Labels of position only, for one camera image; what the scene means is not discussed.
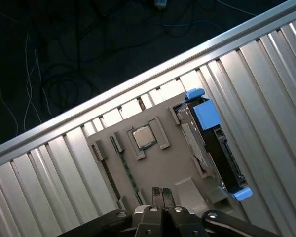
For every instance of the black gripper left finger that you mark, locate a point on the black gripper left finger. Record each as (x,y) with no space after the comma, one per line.
(148,222)

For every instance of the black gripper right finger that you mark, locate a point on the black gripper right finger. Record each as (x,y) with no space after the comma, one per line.
(180,222)

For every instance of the hard disk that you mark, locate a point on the hard disk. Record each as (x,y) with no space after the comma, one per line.
(207,116)

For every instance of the green RAM stick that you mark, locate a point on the green RAM stick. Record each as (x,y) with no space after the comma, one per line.
(126,168)

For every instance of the grey plastic parts rack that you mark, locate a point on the grey plastic parts rack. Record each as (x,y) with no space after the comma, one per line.
(167,163)

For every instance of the silver CPU chip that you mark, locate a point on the silver CPU chip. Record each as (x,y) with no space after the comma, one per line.
(145,138)

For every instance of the pale blue device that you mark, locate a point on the pale blue device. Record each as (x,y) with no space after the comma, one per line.
(160,3)

